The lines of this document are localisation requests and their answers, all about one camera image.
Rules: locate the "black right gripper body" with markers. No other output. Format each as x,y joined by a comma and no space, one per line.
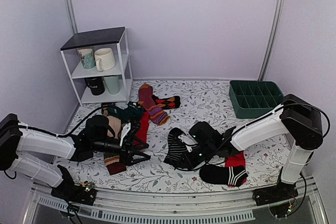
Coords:
195,162

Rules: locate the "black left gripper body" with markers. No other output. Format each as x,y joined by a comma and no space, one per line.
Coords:
124,156

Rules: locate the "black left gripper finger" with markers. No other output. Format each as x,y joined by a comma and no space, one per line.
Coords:
136,141
138,157

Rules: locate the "black white striped sock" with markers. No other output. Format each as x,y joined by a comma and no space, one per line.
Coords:
176,148

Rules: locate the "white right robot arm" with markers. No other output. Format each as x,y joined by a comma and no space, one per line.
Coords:
293,117

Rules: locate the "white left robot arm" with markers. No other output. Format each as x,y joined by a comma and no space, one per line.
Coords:
19,140

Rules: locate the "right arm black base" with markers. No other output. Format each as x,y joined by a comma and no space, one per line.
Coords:
281,199

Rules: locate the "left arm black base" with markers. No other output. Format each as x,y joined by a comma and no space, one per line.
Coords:
83,193

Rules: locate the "long red sock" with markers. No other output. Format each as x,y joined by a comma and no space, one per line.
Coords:
144,126

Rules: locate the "beige maroon striped sock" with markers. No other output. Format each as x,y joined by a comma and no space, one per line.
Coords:
112,159

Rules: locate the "black sock white stripes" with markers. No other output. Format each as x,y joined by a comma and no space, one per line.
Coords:
231,176

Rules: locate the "floral white table mat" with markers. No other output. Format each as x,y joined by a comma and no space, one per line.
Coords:
200,101

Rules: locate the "dark teal sock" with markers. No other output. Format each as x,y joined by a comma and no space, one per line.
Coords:
133,112

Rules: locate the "maroon purple striped sock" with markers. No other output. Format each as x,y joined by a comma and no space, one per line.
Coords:
157,115

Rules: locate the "black orange argyle sock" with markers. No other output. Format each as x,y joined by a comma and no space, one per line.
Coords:
167,103

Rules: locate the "pale green mug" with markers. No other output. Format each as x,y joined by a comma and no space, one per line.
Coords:
112,84

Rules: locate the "black mug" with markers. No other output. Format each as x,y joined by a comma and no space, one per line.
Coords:
95,84

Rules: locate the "green divided organizer tray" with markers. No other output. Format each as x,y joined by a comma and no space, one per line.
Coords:
252,99

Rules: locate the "cream ceramic mug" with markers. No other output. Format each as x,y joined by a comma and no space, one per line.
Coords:
104,58

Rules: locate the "white shelf black top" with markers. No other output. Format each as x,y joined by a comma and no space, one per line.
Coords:
114,38

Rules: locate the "teal patterned mug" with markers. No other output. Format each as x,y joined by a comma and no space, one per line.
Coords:
87,58

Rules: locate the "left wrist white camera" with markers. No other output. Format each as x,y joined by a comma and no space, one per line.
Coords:
125,130

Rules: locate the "aluminium front rail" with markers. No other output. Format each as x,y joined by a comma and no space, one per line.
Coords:
232,206

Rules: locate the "right metal corner post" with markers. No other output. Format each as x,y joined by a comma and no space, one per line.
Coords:
271,39

